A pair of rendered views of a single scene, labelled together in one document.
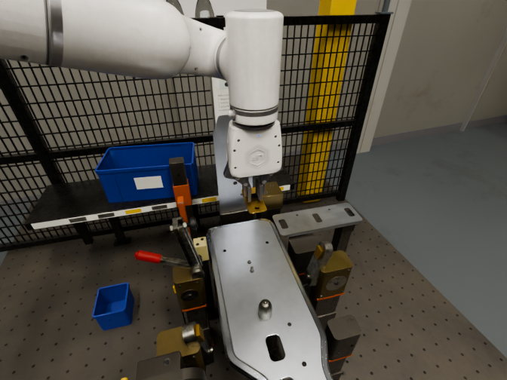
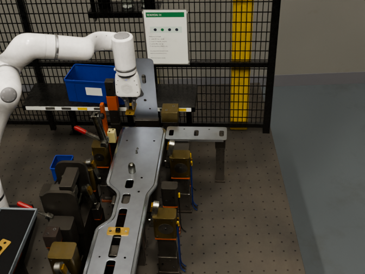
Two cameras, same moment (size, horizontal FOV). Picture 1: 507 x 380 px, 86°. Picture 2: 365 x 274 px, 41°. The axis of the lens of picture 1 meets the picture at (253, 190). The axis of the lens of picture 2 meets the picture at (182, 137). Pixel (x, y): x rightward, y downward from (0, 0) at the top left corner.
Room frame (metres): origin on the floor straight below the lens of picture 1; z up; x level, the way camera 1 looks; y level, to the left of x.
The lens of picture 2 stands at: (-1.06, -0.81, 2.43)
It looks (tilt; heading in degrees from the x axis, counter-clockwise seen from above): 38 degrees down; 21
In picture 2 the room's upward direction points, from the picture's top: 3 degrees counter-clockwise
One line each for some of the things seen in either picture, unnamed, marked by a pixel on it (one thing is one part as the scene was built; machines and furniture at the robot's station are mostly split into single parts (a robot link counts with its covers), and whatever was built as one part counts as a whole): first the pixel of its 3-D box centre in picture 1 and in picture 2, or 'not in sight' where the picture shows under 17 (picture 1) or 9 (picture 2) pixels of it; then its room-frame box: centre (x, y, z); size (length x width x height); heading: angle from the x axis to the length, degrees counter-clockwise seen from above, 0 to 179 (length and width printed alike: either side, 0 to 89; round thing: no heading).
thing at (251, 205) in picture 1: (253, 197); (131, 107); (0.46, 0.00, 1.25); 0.08 x 0.04 x 0.01; 14
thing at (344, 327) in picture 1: (338, 353); (174, 209); (0.32, -0.22, 0.84); 0.10 x 0.05 x 0.29; 104
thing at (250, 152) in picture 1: (253, 143); (127, 82); (0.46, 0.00, 1.38); 0.10 x 0.07 x 0.11; 104
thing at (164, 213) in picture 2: not in sight; (170, 242); (0.12, -0.28, 0.87); 0.12 x 0.07 x 0.35; 104
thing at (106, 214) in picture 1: (172, 187); (111, 97); (0.84, 0.31, 1.02); 0.90 x 0.22 x 0.03; 104
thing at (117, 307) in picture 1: (115, 306); (63, 168); (0.52, 0.47, 0.75); 0.11 x 0.10 x 0.09; 14
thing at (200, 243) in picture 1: (206, 282); (115, 160); (0.51, 0.15, 0.88); 0.04 x 0.04 x 0.37; 14
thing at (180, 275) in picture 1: (191, 311); (102, 172); (0.42, 0.18, 0.87); 0.10 x 0.07 x 0.35; 104
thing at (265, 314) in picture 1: (265, 309); (131, 168); (0.35, -0.03, 1.02); 0.03 x 0.03 x 0.07
